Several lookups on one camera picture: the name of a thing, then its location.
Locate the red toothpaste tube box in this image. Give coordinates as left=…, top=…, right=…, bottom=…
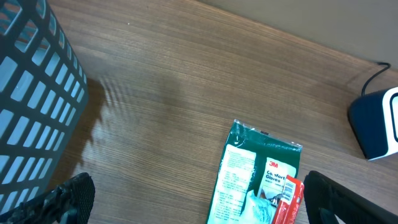
left=272, top=175, right=305, bottom=224

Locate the grey plastic shopping basket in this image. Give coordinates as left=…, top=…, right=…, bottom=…
left=1, top=0, right=88, bottom=213

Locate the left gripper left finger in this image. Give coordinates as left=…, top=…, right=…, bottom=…
left=1, top=172, right=95, bottom=224

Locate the black scanner cable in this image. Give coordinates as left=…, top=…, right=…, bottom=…
left=361, top=62, right=392, bottom=98

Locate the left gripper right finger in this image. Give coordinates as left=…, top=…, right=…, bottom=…
left=304, top=170, right=397, bottom=224

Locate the green glove package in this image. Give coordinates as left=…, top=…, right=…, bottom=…
left=206, top=119, right=302, bottom=224

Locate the white barcode scanner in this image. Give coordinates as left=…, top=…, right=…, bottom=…
left=348, top=87, right=397, bottom=161

